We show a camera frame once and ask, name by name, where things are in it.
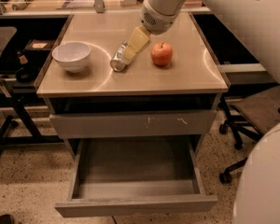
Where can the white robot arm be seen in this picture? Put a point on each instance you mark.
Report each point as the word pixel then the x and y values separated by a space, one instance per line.
pixel 256 23

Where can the black shoe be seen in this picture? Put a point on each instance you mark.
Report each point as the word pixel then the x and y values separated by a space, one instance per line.
pixel 6 219

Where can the black office chair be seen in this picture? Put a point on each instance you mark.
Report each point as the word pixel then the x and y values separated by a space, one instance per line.
pixel 252 116
pixel 0 87

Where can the black office chair right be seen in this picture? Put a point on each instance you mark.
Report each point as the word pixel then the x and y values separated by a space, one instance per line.
pixel 252 116

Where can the silver blue redbull can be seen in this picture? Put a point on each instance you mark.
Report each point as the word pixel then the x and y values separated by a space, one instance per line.
pixel 118 63

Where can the grey drawer cabinet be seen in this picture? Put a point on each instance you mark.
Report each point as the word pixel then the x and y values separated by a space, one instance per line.
pixel 190 81

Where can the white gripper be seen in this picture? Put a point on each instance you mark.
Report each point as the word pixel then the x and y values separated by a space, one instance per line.
pixel 156 21

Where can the open middle drawer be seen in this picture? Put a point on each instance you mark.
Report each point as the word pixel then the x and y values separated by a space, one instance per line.
pixel 135 176

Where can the closed top drawer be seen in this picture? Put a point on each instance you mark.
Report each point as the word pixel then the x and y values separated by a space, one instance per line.
pixel 129 124

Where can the white ceramic bowl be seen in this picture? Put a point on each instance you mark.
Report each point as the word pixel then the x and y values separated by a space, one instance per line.
pixel 73 56

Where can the dark bottle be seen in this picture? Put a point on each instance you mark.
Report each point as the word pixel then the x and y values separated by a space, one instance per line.
pixel 27 72

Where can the red apple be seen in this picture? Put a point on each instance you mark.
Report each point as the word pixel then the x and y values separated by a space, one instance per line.
pixel 161 53

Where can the black office chair left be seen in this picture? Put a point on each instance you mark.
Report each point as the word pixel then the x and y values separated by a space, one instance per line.
pixel 0 87

